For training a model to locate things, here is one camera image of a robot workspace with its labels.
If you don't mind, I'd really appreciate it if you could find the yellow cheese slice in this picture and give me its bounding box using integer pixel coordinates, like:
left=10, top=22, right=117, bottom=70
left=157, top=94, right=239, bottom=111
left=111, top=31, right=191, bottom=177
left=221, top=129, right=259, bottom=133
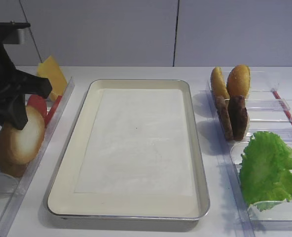
left=37, top=58, right=66, bottom=102
left=37, top=56, right=67, bottom=101

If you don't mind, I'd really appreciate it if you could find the metal baking tray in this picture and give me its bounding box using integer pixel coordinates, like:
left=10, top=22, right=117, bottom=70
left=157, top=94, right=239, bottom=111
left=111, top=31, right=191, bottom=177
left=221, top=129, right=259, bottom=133
left=46, top=79, right=210, bottom=232

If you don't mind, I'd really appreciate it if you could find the yellow cheese slice front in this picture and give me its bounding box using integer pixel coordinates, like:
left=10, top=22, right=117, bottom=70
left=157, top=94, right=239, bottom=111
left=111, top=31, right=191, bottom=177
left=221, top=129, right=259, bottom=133
left=37, top=56, right=67, bottom=101

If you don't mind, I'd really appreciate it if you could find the green lettuce leaf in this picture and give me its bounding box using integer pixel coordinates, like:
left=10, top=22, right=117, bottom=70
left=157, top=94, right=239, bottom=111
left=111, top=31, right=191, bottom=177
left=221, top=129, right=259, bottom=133
left=239, top=131, right=292, bottom=211

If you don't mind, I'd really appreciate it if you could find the bun half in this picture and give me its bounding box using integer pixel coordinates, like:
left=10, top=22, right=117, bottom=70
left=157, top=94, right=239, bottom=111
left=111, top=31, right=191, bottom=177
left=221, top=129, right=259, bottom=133
left=210, top=67, right=230, bottom=99
left=226, top=65, right=251, bottom=98

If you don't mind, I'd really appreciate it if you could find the clear acrylic rack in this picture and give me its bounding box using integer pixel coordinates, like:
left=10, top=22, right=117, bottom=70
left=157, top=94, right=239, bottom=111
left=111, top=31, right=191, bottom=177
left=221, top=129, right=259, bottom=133
left=206, top=70, right=292, bottom=237
left=0, top=80, right=74, bottom=237

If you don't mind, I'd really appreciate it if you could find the bun slice cut face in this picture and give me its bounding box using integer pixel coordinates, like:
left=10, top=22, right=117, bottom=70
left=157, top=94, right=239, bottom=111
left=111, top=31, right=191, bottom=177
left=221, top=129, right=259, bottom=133
left=16, top=106, right=45, bottom=161

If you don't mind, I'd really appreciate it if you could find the brown meat patty rear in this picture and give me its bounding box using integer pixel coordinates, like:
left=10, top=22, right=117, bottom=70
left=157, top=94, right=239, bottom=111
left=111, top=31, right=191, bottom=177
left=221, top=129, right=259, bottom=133
left=216, top=96, right=233, bottom=141

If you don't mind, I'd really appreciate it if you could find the bottom bun slice browned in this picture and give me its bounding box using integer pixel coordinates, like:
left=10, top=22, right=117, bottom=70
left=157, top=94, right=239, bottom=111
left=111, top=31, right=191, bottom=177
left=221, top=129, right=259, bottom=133
left=0, top=123, right=31, bottom=178

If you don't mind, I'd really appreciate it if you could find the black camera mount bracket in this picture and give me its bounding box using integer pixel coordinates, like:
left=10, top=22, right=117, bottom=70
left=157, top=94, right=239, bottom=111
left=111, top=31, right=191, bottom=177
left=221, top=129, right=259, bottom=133
left=0, top=21, right=31, bottom=44

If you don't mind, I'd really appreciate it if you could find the white tray liner paper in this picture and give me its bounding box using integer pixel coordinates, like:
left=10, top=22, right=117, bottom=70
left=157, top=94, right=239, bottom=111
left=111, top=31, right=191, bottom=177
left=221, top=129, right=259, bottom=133
left=75, top=89, right=193, bottom=196

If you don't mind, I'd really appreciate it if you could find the clear acrylic left rack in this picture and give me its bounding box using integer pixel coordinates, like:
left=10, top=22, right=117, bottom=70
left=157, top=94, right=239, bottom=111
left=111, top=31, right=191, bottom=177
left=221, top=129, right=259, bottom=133
left=0, top=80, right=74, bottom=237

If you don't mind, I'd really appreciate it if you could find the top bun half front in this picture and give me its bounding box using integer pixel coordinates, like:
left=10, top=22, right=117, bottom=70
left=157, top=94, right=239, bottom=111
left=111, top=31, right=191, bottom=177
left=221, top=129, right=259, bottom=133
left=226, top=65, right=251, bottom=98

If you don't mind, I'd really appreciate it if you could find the red tomato slice left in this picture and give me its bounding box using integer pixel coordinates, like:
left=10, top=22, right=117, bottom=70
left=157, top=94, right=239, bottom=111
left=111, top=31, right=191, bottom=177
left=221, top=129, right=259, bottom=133
left=27, top=94, right=47, bottom=118

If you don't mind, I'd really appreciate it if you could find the brown meat patty front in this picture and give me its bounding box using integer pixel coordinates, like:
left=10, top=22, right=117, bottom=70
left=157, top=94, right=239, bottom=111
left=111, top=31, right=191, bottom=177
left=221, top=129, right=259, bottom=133
left=228, top=95, right=249, bottom=141

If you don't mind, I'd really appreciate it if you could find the yellow cheese slice rear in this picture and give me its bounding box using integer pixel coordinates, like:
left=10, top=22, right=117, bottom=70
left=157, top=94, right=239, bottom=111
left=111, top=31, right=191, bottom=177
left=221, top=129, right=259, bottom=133
left=37, top=58, right=66, bottom=102

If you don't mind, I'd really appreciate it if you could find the top bun half rear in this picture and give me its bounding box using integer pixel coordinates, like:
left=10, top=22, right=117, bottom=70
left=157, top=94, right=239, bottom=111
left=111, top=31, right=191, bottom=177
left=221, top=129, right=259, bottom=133
left=210, top=67, right=230, bottom=99

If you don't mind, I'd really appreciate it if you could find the clear acrylic right rack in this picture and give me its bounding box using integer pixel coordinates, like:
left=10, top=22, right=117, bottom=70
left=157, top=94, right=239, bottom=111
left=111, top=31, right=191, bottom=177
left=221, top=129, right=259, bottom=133
left=206, top=70, right=292, bottom=237

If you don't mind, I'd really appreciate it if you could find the red tomato slice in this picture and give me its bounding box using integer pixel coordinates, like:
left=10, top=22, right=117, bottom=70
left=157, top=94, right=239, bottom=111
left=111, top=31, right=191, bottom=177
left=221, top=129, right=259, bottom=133
left=27, top=94, right=47, bottom=118
left=44, top=95, right=62, bottom=127

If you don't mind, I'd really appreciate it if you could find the brown meat patty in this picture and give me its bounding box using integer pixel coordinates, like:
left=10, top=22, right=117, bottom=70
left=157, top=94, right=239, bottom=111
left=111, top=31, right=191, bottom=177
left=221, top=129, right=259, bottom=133
left=216, top=96, right=233, bottom=141
left=228, top=95, right=249, bottom=141

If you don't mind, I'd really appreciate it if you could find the red tomato slice right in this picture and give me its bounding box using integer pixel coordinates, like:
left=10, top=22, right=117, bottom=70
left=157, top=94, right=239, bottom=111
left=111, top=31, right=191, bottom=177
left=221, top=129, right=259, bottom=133
left=44, top=95, right=62, bottom=127

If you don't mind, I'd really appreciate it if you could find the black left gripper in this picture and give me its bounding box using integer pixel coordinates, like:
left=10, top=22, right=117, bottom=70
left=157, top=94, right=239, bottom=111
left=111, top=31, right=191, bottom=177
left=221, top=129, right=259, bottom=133
left=0, top=42, right=52, bottom=130

